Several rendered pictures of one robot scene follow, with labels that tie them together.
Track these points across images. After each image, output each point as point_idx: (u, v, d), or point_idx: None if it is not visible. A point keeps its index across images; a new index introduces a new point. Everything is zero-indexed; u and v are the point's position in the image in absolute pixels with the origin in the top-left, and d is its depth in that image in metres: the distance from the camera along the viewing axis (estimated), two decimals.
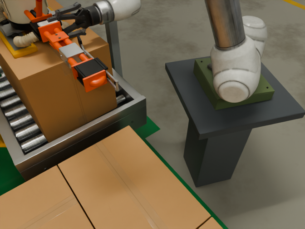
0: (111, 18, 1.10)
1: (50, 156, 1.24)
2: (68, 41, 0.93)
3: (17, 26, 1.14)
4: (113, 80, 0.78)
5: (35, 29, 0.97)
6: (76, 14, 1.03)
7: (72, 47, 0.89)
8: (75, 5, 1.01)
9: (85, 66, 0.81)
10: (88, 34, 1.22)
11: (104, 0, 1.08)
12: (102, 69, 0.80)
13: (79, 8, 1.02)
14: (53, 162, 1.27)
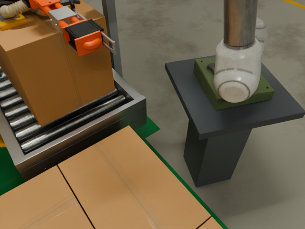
0: None
1: (50, 156, 1.24)
2: (59, 5, 0.83)
3: None
4: (110, 42, 0.68)
5: None
6: None
7: (63, 10, 0.80)
8: None
9: (77, 27, 0.71)
10: (82, 7, 1.12)
11: None
12: (96, 30, 0.70)
13: None
14: (53, 162, 1.27)
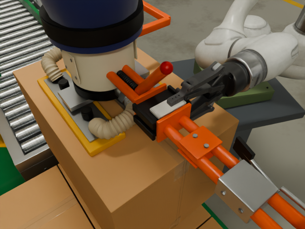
0: (259, 82, 0.62)
1: (50, 156, 1.24)
2: (225, 154, 0.45)
3: (89, 95, 0.67)
4: None
5: (148, 123, 0.50)
6: (212, 83, 0.56)
7: (248, 176, 0.42)
8: (213, 69, 0.54)
9: None
10: None
11: (250, 51, 0.61)
12: None
13: (220, 74, 0.55)
14: (53, 162, 1.27)
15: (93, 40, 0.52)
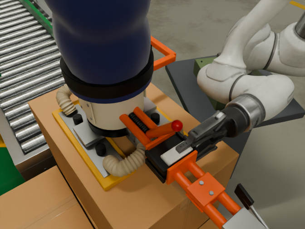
0: (258, 124, 0.69)
1: (50, 156, 1.24)
2: (228, 201, 0.52)
3: (102, 132, 0.73)
4: None
5: (159, 169, 0.56)
6: (215, 128, 0.63)
7: (248, 224, 0.48)
8: (217, 118, 0.60)
9: None
10: None
11: (249, 97, 0.67)
12: None
13: (223, 122, 0.61)
14: (53, 162, 1.27)
15: (110, 93, 0.58)
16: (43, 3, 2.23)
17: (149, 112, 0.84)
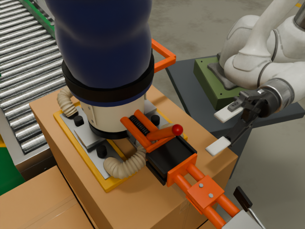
0: (287, 105, 0.75)
1: (50, 156, 1.24)
2: (227, 203, 0.53)
3: (103, 135, 0.74)
4: None
5: (159, 172, 0.57)
6: (251, 108, 0.69)
7: (246, 226, 0.49)
8: (259, 92, 0.67)
9: None
10: (199, 136, 0.82)
11: (280, 80, 0.74)
12: None
13: (262, 98, 0.67)
14: (53, 162, 1.27)
15: (111, 97, 0.59)
16: (43, 3, 2.23)
17: (149, 114, 0.85)
